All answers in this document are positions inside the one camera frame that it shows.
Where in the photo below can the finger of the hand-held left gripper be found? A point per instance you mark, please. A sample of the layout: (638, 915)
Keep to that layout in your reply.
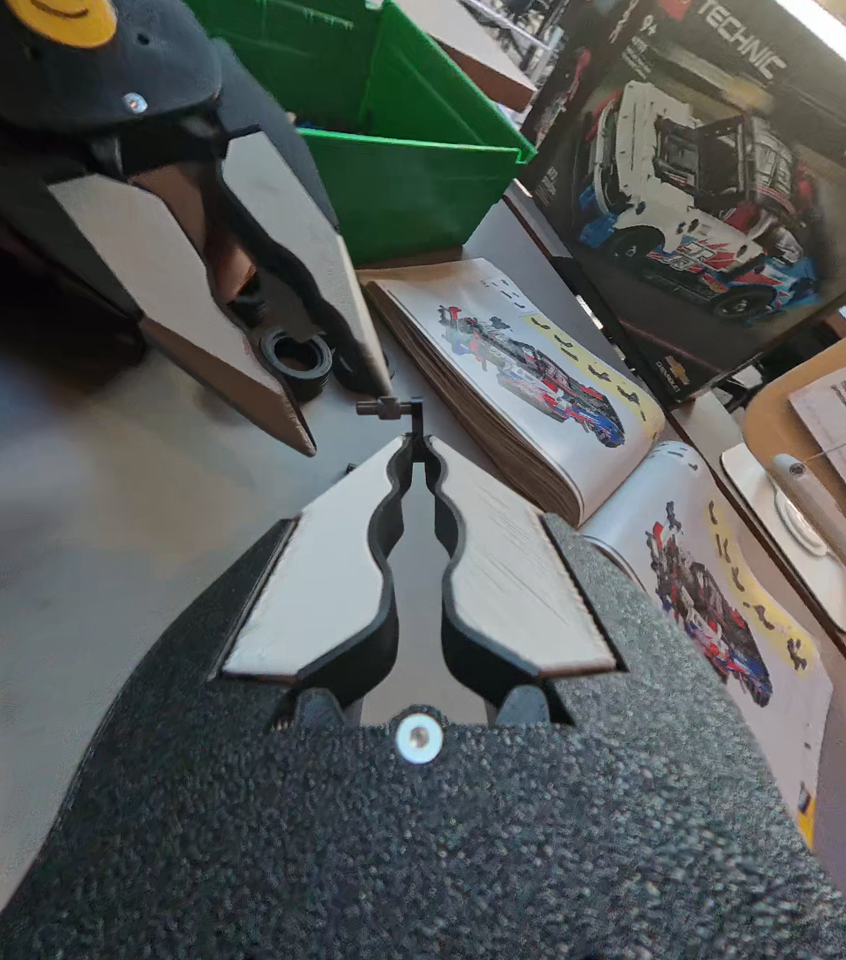
(310, 255)
(153, 255)

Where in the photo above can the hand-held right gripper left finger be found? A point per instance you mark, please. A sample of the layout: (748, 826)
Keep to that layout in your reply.
(310, 592)

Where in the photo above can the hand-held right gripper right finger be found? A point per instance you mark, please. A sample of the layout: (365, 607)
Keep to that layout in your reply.
(528, 592)

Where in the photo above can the green plastic bin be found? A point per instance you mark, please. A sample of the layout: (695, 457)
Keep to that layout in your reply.
(408, 180)

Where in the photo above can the black toy connector pin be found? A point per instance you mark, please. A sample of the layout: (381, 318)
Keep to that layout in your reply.
(381, 407)

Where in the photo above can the black thin toy liftarm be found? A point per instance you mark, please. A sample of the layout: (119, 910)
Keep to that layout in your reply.
(416, 435)

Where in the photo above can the grey desk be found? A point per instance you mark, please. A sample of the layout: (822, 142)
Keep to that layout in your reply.
(55, 562)

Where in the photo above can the open instruction booklet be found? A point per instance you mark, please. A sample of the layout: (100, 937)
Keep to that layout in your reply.
(468, 307)

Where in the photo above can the tan rounded table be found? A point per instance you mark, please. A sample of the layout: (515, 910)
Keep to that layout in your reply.
(764, 420)

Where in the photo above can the black toy car box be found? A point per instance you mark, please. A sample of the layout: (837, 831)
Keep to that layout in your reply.
(692, 187)

